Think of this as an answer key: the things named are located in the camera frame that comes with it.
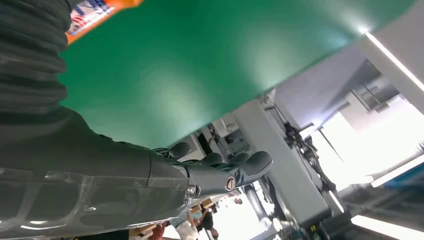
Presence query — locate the person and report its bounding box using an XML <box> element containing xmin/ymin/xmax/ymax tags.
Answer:
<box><xmin>187</xmin><ymin>206</ymin><xmax>221</xmax><ymax>240</ymax></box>

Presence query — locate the ribbed grey right arm sleeve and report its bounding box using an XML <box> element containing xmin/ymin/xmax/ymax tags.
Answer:
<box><xmin>0</xmin><ymin>0</ymin><xmax>84</xmax><ymax>117</ymax></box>

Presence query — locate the grey rectangular machine housing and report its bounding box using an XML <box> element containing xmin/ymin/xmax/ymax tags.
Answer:
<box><xmin>231</xmin><ymin>98</ymin><xmax>333</xmax><ymax>227</ymax></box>

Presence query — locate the blue display screen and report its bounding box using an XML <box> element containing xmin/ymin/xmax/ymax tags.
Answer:
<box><xmin>383</xmin><ymin>161</ymin><xmax>424</xmax><ymax>190</ymax></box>

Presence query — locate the long ceiling light strip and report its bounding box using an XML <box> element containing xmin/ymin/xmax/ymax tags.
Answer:
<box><xmin>363</xmin><ymin>31</ymin><xmax>424</xmax><ymax>94</ymax></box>

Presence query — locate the black articulated cable mount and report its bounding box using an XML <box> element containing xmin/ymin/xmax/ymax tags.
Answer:
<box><xmin>284</xmin><ymin>121</ymin><xmax>336</xmax><ymax>194</ymax></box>

